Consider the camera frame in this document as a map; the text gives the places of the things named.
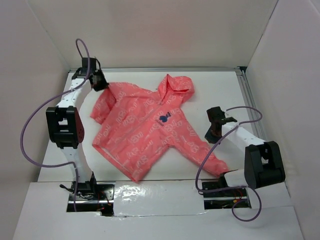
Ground pink hooded kids jacket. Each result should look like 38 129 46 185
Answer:
90 75 229 182

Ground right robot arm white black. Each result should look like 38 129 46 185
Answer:
205 106 286 196

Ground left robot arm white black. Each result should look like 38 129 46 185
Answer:
45 57 109 200

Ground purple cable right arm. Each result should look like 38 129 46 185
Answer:
195 106 263 223

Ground aluminium rail back edge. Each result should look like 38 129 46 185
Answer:
68 66 247 74

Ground aluminium rail edge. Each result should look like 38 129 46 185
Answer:
235 68 268 152
68 66 247 74

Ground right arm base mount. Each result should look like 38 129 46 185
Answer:
199 188 251 210

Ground aluminium rail right edge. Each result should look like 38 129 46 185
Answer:
235 68 268 152

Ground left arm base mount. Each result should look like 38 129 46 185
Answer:
59 182 115 217

